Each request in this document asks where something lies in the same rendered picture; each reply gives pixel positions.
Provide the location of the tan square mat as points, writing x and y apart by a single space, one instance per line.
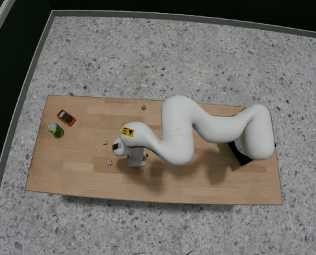
146 159

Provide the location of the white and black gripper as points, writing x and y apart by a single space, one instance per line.
143 157

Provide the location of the green drink can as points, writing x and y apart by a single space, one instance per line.
55 129

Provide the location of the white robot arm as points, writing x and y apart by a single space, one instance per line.
179 114

